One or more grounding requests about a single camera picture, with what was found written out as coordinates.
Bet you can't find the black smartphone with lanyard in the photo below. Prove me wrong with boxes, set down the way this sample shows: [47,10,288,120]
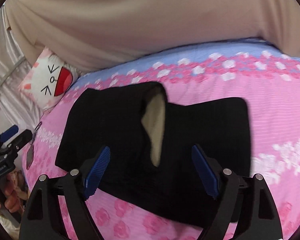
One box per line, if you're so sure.
[26,121,42,170]

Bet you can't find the silver satin headboard fabric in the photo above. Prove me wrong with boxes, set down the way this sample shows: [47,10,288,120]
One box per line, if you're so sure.
[0,7,42,133]

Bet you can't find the black pants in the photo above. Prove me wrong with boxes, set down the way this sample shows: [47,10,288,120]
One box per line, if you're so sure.
[55,82,251,227]

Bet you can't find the white cat face pillow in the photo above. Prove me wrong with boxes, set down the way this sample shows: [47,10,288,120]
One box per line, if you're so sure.
[18,48,80,111]

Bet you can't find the person's left hand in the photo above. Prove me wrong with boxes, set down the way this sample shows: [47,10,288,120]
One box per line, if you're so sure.
[4,173,20,213]

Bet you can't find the pink floral bed sheet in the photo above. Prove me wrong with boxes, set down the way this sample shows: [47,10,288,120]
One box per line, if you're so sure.
[24,40,300,239]

